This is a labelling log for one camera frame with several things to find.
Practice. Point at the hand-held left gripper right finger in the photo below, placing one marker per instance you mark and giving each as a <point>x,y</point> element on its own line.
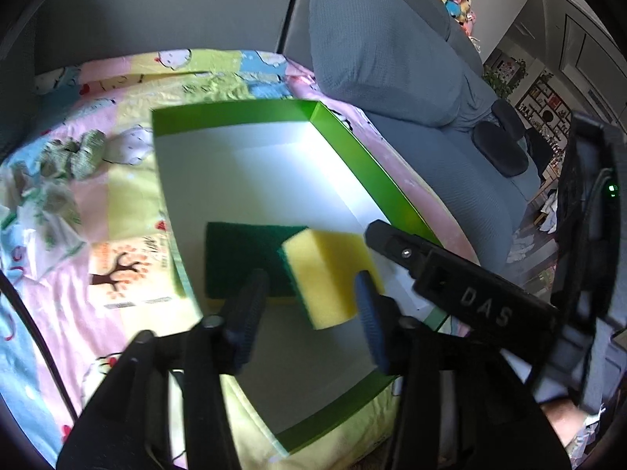
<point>371,323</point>

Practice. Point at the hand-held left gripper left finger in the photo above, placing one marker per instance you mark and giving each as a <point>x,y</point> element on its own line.
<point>247,318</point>

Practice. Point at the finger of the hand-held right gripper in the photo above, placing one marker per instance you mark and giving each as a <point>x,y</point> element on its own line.
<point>480,298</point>

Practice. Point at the yellow sponge green scouring pad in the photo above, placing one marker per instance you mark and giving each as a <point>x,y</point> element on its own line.
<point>240,254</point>
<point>323,274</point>

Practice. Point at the green cardboard box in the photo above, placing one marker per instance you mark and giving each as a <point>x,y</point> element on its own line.
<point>274,171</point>

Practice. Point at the black chair armrest pad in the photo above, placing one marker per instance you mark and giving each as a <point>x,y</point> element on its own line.
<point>502,149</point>

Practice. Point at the tree print packet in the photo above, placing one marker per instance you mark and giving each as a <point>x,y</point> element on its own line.
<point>132,274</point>

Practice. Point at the grey sofa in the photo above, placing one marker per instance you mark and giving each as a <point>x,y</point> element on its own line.
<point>441,171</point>

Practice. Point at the green houseplant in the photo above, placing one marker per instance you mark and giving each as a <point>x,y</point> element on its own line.
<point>504,78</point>

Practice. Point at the cartoon printed blanket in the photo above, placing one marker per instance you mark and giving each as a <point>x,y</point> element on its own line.
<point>54,313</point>

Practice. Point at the green white tissue packet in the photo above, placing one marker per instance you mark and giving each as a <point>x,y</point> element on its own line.
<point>54,249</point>
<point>59,205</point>

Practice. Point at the green patterned scrunchie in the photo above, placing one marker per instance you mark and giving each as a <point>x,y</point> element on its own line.
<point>78,154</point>

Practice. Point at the large loose grey cushion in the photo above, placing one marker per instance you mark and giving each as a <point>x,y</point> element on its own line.
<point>382,39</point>

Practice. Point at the wall shelf with ornaments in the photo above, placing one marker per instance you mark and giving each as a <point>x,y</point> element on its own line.
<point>548,107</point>

